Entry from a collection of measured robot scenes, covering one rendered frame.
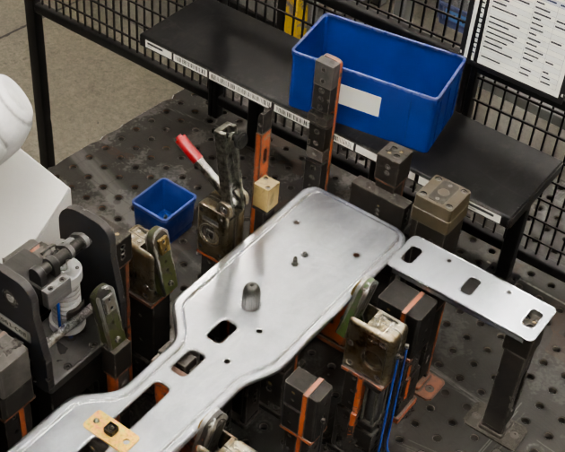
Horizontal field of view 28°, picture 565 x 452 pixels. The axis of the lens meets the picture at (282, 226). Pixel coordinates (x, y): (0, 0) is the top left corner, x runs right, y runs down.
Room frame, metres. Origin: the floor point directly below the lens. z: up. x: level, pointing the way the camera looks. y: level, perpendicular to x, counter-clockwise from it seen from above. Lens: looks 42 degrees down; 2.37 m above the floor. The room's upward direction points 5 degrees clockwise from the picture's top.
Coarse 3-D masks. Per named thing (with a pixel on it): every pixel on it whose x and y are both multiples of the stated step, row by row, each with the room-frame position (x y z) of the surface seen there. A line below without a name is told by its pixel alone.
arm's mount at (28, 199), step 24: (0, 168) 1.61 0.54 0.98; (24, 168) 1.59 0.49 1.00; (0, 192) 1.57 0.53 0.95; (24, 192) 1.55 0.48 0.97; (48, 192) 1.53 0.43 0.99; (0, 216) 1.53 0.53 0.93; (24, 216) 1.51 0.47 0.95; (48, 216) 1.50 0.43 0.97; (0, 240) 1.49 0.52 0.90; (24, 240) 1.47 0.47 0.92; (48, 240) 1.49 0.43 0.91
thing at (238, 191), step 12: (216, 132) 1.48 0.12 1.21; (228, 132) 1.49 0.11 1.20; (240, 132) 1.47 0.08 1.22; (216, 144) 1.48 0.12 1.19; (228, 144) 1.49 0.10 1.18; (240, 144) 1.46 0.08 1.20; (216, 156) 1.48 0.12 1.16; (228, 156) 1.47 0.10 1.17; (228, 168) 1.46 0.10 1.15; (240, 168) 1.49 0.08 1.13; (228, 180) 1.46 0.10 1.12; (240, 180) 1.49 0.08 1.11; (228, 192) 1.46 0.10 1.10; (240, 192) 1.48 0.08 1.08; (240, 204) 1.48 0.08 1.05
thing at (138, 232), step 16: (144, 256) 1.32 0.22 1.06; (144, 272) 1.32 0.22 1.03; (144, 288) 1.32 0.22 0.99; (144, 304) 1.32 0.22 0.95; (160, 304) 1.33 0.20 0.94; (144, 320) 1.33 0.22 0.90; (160, 320) 1.33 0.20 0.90; (144, 336) 1.33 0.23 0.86; (160, 336) 1.33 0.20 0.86; (144, 352) 1.33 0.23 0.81; (144, 368) 1.32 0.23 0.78
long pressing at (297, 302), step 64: (320, 192) 1.60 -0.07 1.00; (256, 256) 1.41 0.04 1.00; (320, 256) 1.42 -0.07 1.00; (384, 256) 1.44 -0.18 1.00; (192, 320) 1.25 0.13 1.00; (256, 320) 1.26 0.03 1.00; (320, 320) 1.28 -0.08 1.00; (128, 384) 1.10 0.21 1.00; (192, 384) 1.11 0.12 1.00; (64, 448) 0.97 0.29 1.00
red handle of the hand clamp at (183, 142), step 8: (184, 136) 1.54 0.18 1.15; (184, 144) 1.53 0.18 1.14; (192, 144) 1.53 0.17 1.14; (184, 152) 1.52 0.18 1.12; (192, 152) 1.52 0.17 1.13; (192, 160) 1.51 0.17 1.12; (200, 160) 1.51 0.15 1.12; (200, 168) 1.51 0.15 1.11; (208, 168) 1.51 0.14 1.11; (208, 176) 1.50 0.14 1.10; (216, 176) 1.50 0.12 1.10; (216, 184) 1.49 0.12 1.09
